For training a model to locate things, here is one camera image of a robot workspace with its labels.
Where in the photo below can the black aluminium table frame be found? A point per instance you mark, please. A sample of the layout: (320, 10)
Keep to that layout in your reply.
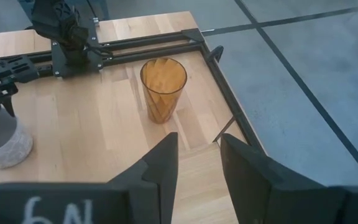
(154, 42)

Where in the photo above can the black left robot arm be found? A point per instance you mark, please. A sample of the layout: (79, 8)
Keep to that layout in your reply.
(64, 25)

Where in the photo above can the amber ribbed plastic tumbler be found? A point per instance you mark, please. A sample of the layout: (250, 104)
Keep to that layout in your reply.
(163, 93)

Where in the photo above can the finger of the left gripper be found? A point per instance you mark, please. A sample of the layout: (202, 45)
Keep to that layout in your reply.
(9, 102)

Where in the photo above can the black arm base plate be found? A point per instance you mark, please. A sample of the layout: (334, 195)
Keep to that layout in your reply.
(57, 63)

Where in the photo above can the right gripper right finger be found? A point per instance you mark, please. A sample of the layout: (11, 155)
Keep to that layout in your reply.
(259, 193)

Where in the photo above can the grey patterned mug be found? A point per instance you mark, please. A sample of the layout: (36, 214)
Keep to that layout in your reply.
(11, 149)

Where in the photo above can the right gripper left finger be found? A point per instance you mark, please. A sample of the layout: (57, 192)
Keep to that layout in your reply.
(157, 174)

